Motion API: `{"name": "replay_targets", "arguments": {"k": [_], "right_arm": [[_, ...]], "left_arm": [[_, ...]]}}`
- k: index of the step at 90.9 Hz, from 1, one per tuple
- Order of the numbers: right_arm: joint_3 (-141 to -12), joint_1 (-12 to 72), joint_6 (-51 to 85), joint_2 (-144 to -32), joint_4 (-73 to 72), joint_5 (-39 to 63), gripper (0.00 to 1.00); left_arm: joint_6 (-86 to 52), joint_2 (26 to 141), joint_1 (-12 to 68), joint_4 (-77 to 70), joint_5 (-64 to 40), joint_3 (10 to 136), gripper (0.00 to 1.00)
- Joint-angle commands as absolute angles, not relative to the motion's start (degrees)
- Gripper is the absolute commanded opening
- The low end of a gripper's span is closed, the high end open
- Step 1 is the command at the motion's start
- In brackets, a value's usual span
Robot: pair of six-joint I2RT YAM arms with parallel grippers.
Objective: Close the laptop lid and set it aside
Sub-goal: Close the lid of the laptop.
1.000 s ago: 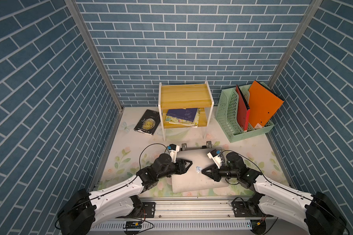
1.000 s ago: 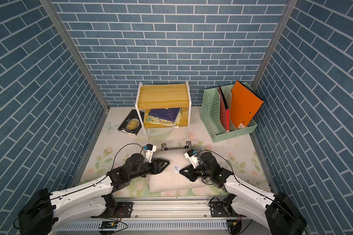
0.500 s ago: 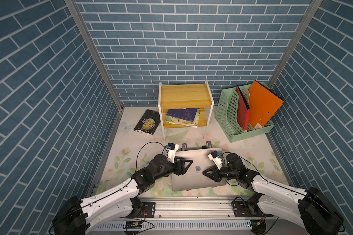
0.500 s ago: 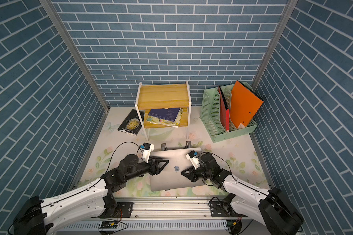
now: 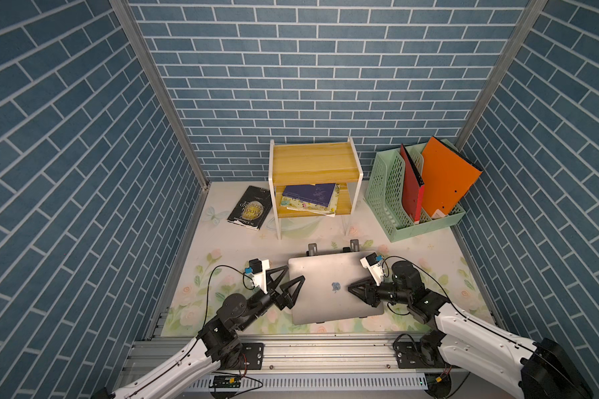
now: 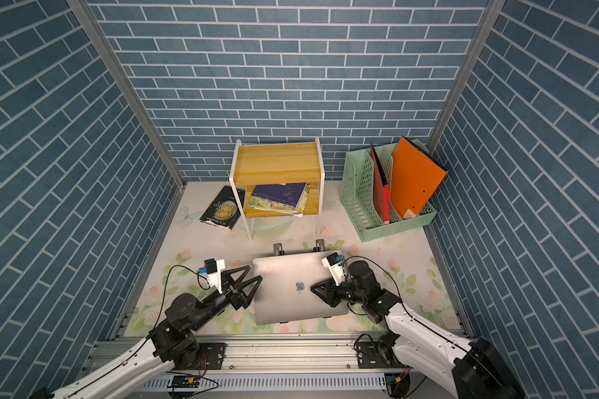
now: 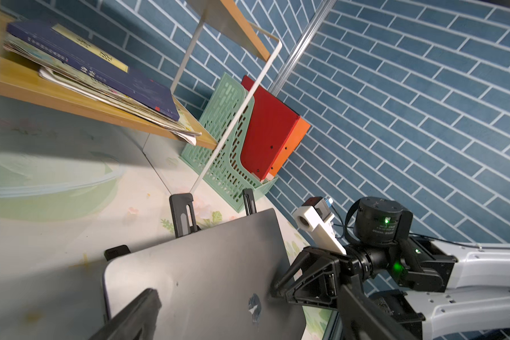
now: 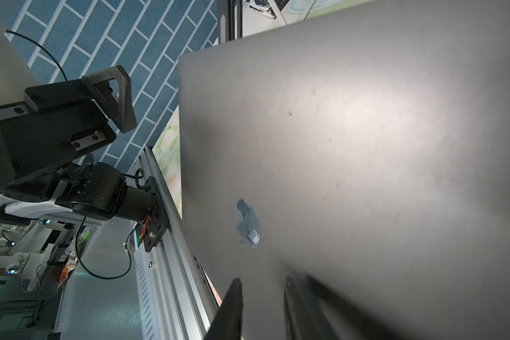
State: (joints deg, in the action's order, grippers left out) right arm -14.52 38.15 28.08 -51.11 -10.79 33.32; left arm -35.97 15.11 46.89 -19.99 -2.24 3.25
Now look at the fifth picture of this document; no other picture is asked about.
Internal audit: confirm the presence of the orange file folder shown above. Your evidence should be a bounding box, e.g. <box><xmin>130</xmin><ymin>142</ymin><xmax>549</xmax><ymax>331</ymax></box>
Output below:
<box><xmin>422</xmin><ymin>137</ymin><xmax>483</xmax><ymax>219</ymax></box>

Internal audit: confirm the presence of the black mounting plate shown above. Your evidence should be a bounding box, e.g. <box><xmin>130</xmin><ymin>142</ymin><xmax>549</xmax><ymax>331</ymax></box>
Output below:
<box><xmin>220</xmin><ymin>342</ymin><xmax>265</xmax><ymax>371</ymax></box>
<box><xmin>393</xmin><ymin>341</ymin><xmax>451</xmax><ymax>370</ymax></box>

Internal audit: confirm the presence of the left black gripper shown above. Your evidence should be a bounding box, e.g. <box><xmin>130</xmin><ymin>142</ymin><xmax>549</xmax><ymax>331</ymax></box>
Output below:
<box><xmin>234</xmin><ymin>266</ymin><xmax>302</xmax><ymax>333</ymax></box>

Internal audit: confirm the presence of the floral table mat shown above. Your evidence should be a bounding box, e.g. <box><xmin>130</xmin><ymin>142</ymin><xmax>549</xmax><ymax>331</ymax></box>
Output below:
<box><xmin>161</xmin><ymin>214</ymin><xmax>494</xmax><ymax>337</ymax></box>

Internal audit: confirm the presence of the green mesh file rack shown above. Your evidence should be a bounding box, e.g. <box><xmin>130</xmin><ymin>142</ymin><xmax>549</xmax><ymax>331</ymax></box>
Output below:
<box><xmin>363</xmin><ymin>138</ymin><xmax>466</xmax><ymax>244</ymax></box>

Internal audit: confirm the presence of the grey laptop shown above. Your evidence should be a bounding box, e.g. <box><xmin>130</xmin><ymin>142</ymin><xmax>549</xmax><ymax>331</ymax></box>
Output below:
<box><xmin>288</xmin><ymin>251</ymin><xmax>384</xmax><ymax>325</ymax></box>

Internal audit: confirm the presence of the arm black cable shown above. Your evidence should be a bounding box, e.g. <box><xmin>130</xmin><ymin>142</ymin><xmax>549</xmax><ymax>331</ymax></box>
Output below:
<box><xmin>382</xmin><ymin>255</ymin><xmax>530</xmax><ymax>345</ymax></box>
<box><xmin>202</xmin><ymin>263</ymin><xmax>256</xmax><ymax>330</ymax></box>

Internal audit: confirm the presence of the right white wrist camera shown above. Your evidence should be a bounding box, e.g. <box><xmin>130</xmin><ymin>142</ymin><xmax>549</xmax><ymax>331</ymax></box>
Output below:
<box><xmin>360</xmin><ymin>253</ymin><xmax>384</xmax><ymax>286</ymax></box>

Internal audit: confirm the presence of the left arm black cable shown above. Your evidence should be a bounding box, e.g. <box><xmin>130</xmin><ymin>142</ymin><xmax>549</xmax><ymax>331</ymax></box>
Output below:
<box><xmin>202</xmin><ymin>263</ymin><xmax>256</xmax><ymax>330</ymax></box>

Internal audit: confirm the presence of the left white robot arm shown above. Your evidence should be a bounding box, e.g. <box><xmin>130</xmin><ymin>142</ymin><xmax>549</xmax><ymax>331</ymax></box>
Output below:
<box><xmin>92</xmin><ymin>266</ymin><xmax>305</xmax><ymax>398</ymax></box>

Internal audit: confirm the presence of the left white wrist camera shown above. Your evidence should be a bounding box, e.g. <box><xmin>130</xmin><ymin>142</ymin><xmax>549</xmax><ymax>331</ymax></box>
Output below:
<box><xmin>245</xmin><ymin>259</ymin><xmax>271</xmax><ymax>294</ymax></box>

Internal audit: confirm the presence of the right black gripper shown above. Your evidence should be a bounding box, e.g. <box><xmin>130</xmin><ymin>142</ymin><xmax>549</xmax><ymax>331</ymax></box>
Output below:
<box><xmin>347</xmin><ymin>275</ymin><xmax>409</xmax><ymax>306</ymax></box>

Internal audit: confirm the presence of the colourful picture book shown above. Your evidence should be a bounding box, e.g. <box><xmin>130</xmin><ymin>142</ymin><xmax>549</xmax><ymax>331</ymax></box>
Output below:
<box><xmin>279</xmin><ymin>184</ymin><xmax>340</xmax><ymax>216</ymax></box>

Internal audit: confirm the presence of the dark blue book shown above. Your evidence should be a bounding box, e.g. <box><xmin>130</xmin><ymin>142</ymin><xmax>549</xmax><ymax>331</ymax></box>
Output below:
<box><xmin>281</xmin><ymin>183</ymin><xmax>339</xmax><ymax>210</ymax></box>

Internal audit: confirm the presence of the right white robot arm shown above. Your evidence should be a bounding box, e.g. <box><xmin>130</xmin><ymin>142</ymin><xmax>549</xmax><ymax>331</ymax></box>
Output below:
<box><xmin>348</xmin><ymin>254</ymin><xmax>593</xmax><ymax>398</ymax></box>

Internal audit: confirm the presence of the black book on table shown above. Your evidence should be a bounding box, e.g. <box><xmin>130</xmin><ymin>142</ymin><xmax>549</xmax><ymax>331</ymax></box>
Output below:
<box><xmin>227</xmin><ymin>186</ymin><xmax>272</xmax><ymax>230</ymax></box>

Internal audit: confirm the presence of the white and wood shelf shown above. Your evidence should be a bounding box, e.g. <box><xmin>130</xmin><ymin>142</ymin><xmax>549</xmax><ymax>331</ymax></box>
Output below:
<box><xmin>268</xmin><ymin>137</ymin><xmax>364</xmax><ymax>238</ymax></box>

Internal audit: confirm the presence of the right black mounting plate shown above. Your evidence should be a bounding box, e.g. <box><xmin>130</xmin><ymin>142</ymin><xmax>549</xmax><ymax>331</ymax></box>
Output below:
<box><xmin>393</xmin><ymin>341</ymin><xmax>451</xmax><ymax>370</ymax></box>

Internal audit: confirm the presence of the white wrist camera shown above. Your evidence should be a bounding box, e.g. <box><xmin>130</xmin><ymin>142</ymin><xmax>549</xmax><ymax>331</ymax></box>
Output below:
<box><xmin>245</xmin><ymin>259</ymin><xmax>271</xmax><ymax>294</ymax></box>
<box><xmin>360</xmin><ymin>253</ymin><xmax>384</xmax><ymax>286</ymax></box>

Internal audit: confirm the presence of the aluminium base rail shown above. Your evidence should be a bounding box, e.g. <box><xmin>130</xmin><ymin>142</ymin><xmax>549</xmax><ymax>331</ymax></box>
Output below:
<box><xmin>114</xmin><ymin>332</ymin><xmax>540</xmax><ymax>399</ymax></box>

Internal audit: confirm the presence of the red file folder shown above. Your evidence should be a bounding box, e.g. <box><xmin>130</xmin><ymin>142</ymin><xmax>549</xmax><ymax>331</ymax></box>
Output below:
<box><xmin>400</xmin><ymin>145</ymin><xmax>424</xmax><ymax>224</ymax></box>

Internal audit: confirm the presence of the black folding laptop stand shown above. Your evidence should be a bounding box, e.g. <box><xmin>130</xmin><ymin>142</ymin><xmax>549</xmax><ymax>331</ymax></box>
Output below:
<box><xmin>305</xmin><ymin>239</ymin><xmax>360</xmax><ymax>257</ymax></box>

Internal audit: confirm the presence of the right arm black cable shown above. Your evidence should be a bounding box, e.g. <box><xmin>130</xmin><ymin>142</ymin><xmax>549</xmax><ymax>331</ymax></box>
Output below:
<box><xmin>382</xmin><ymin>255</ymin><xmax>530</xmax><ymax>345</ymax></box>

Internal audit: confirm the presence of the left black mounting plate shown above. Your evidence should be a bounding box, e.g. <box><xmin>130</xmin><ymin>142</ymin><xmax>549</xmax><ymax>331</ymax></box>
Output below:
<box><xmin>220</xmin><ymin>342</ymin><xmax>265</xmax><ymax>371</ymax></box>

